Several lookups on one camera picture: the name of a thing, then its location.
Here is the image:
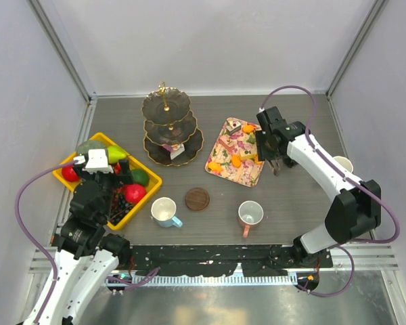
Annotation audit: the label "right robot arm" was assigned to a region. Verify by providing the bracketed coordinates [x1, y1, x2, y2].
[255, 106, 382, 267]

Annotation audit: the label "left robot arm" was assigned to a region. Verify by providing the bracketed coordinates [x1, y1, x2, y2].
[24, 156, 133, 324]

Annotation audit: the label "purple grape bunch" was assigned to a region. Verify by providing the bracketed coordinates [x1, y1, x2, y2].
[110, 190, 120, 215]

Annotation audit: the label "red lychee strawberry bunch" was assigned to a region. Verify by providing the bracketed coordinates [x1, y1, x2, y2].
[106, 159, 134, 190]

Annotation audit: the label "black mug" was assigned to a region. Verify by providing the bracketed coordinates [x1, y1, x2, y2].
[282, 156, 298, 168]

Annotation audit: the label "orange fish pastry right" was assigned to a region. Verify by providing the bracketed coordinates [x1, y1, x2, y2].
[242, 124, 256, 134]

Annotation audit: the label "orange fish pastry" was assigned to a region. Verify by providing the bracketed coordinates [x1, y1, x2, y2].
[231, 154, 242, 169]
[208, 161, 223, 173]
[242, 124, 256, 134]

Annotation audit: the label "cream cake slice with kiwi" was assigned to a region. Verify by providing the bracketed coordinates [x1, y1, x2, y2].
[240, 150, 258, 161]

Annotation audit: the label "dark blue grape bunch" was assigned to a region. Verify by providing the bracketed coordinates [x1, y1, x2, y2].
[109, 193, 133, 225]

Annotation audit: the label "yellow plastic fruit tray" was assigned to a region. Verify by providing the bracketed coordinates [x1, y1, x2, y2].
[52, 152, 162, 231]

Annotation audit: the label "red pomegranate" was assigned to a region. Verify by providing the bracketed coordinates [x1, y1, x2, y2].
[125, 183, 146, 205]

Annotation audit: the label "red apple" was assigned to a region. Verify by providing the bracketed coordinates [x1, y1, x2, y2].
[62, 166, 80, 182]

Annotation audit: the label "green yellow pear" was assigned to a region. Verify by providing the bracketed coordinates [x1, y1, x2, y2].
[107, 145, 128, 165]

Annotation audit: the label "green lime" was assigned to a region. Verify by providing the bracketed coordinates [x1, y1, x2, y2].
[131, 169, 150, 187]

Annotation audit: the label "orange fish pastry middle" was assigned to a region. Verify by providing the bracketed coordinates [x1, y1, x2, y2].
[231, 154, 242, 169]

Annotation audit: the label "floral rectangular tray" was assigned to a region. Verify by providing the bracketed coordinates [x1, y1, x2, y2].
[204, 117, 264, 188]

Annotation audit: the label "green netted melon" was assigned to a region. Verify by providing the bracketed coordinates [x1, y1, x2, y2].
[76, 139, 107, 156]

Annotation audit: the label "chocolate cherry cake slice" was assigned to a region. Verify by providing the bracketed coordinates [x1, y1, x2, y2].
[226, 121, 242, 135]

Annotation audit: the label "pink layered cake slice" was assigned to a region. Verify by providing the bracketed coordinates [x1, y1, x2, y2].
[219, 138, 234, 152]

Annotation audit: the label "orange fish pastry near left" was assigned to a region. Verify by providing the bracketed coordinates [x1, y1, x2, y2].
[208, 161, 223, 173]

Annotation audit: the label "light blue mug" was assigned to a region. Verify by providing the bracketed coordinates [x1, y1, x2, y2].
[151, 197, 183, 228]

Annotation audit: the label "pink mug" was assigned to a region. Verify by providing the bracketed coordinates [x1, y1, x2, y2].
[238, 200, 264, 238]

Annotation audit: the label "grey mug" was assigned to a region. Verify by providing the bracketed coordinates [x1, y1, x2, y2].
[334, 156, 354, 173]

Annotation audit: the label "three-tier black gold stand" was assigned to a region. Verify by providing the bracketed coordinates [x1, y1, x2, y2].
[141, 82, 204, 167]

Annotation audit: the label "round wooden coaster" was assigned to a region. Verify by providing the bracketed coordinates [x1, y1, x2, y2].
[185, 188, 210, 211]

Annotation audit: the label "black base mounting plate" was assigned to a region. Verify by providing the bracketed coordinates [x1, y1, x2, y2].
[132, 244, 333, 278]

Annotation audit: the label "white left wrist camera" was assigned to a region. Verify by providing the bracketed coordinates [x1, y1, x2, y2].
[73, 149, 114, 174]

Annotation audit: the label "white slotted cable duct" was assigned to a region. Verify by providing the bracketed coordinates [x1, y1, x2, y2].
[146, 272, 298, 287]

